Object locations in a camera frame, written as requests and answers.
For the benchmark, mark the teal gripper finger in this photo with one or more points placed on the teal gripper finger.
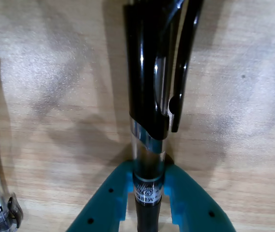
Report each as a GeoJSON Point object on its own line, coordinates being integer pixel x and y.
{"type": "Point", "coordinates": [193, 207]}
{"type": "Point", "coordinates": [103, 205]}

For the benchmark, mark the black pen with chrome tip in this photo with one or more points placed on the black pen with chrome tip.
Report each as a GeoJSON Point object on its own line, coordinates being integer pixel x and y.
{"type": "Point", "coordinates": [147, 96]}

